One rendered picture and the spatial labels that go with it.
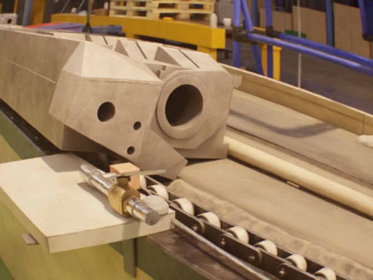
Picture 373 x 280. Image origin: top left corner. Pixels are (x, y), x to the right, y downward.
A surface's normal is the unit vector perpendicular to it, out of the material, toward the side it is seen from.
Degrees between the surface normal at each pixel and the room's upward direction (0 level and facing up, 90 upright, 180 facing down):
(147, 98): 90
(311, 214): 0
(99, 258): 90
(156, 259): 90
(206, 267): 0
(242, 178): 0
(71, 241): 90
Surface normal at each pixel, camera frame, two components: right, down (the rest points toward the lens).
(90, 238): 0.63, 0.24
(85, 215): 0.05, -0.96
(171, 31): -0.82, 0.11
